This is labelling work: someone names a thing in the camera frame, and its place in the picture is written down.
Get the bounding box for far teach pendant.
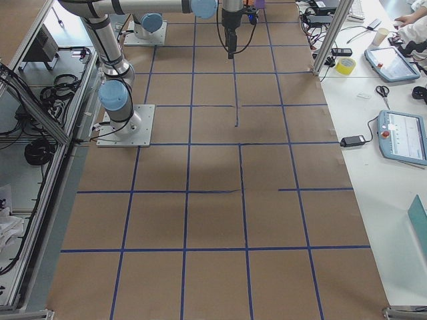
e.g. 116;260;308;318
364;47;420;82

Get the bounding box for small black power adapter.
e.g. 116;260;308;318
340;135;366;147

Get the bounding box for purple foam block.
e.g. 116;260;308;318
254;0;266;9

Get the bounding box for black handled scissors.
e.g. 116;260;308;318
376;85;390;110

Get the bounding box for white paper cup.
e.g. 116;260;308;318
372;27;389;47

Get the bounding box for teal folder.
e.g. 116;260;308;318
408;195;427;254

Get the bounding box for right side cable bundle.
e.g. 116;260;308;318
23;138;54;167

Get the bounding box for yellow tape roll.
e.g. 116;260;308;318
336;57;356;75

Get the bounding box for near teach pendant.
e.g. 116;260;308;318
377;110;426;166

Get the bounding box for teach pendant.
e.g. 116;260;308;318
377;110;426;166
364;47;420;82

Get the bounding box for person's hand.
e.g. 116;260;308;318
394;15;416;28

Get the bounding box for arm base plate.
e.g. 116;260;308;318
123;21;167;47
96;105;155;147

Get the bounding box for aluminium frame post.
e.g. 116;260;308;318
312;0;353;75

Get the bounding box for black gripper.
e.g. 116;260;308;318
222;0;258;59

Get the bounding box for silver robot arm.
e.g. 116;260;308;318
132;13;163;39
60;1;258;139

